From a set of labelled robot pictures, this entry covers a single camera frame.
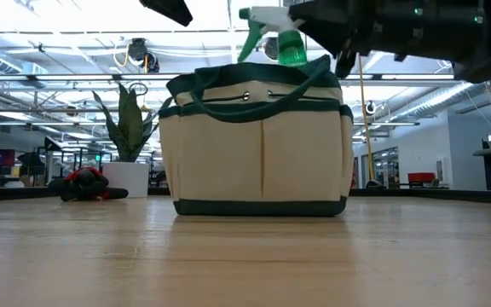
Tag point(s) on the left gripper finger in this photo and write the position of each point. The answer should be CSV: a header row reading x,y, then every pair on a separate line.
x,y
171,9

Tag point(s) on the beige green gardening bag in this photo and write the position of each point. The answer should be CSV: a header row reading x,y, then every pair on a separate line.
x,y
262,170

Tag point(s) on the snake plant in white pot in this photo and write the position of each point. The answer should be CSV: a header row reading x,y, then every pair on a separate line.
x,y
128,123

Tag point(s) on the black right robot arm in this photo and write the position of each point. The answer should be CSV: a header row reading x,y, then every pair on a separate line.
x,y
475,42

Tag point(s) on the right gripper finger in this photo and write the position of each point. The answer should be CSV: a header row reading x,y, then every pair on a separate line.
x,y
330,32
345,64

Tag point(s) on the green spray bottle white trigger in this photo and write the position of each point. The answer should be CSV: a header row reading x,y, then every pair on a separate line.
x,y
292,51

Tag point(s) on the red black gardening glove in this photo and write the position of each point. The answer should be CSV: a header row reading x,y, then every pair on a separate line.
x,y
85,183

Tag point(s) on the red topped stand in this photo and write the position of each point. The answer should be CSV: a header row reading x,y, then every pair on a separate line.
x,y
421,177

